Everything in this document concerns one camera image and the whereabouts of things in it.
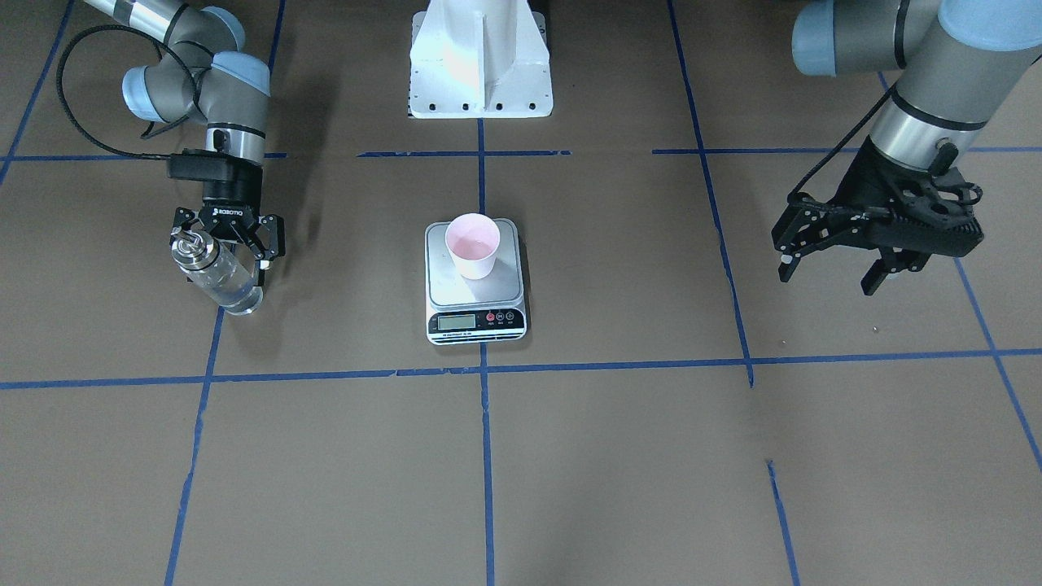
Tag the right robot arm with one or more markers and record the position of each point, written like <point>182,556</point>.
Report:
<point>204,76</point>

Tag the digital kitchen scale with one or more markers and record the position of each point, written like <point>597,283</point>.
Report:
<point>462,310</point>

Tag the pink cup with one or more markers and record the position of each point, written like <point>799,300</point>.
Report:
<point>472,241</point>

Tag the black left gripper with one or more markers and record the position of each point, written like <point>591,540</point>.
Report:
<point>853,189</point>

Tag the glass sauce bottle metal spout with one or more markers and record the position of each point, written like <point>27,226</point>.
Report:
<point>216,271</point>

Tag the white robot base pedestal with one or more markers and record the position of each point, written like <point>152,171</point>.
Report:
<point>480,60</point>

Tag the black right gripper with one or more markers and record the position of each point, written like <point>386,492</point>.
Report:
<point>230,198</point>

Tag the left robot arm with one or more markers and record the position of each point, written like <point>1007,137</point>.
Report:
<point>958,61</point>

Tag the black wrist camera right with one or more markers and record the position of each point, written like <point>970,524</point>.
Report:
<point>206,166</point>

